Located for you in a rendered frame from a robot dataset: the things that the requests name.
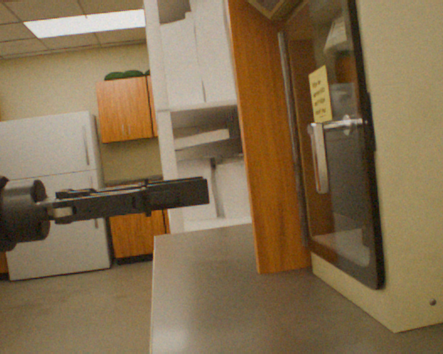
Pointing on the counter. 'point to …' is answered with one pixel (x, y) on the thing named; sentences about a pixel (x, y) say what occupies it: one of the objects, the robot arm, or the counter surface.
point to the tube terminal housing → (410, 160)
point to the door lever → (324, 149)
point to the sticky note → (320, 95)
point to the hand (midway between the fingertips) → (179, 192)
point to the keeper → (371, 121)
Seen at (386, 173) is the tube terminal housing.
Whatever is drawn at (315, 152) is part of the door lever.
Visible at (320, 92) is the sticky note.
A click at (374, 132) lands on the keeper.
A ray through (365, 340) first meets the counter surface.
